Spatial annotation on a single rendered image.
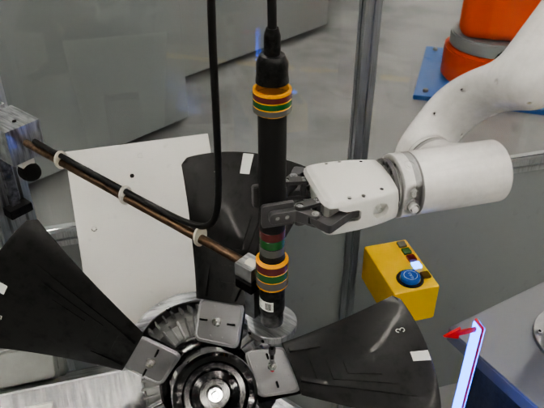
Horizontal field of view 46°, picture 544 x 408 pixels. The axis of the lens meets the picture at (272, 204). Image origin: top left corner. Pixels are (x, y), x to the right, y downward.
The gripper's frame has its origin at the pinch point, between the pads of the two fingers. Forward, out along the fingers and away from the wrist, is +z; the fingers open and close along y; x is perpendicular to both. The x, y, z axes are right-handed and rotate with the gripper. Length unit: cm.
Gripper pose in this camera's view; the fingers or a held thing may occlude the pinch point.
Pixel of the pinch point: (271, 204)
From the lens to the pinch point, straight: 79.6
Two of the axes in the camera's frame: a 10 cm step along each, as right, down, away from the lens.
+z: -9.6, 1.5, -2.2
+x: 0.1, -8.2, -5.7
